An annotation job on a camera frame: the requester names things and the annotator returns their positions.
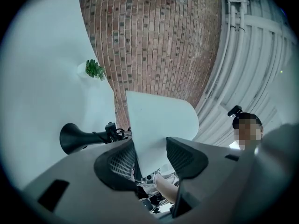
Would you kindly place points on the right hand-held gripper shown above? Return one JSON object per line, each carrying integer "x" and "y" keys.
{"x": 149, "y": 178}

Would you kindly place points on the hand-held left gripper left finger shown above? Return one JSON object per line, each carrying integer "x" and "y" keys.
{"x": 81, "y": 183}

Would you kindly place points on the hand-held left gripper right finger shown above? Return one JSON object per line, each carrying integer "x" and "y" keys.
{"x": 222, "y": 183}

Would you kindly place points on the white table lamp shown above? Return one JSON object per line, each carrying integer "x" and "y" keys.
{"x": 163, "y": 125}

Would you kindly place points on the person's right forearm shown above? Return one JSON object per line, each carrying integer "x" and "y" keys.
{"x": 167, "y": 190}

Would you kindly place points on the person's face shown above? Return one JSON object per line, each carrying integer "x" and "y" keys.
{"x": 247, "y": 132}

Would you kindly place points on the green potted plant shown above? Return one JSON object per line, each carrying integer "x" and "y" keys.
{"x": 94, "y": 69}

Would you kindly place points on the black head-mounted camera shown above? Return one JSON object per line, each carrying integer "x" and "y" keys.
{"x": 234, "y": 111}

